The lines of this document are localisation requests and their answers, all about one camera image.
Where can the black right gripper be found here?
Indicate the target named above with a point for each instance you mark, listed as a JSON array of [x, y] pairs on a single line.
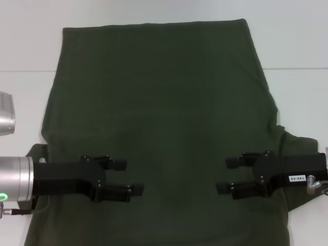
[[282, 171]]

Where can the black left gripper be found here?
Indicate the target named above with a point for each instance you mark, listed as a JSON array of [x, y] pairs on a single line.
[[64, 176]]

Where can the dark green shirt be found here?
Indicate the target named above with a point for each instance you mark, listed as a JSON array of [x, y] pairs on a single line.
[[164, 102]]

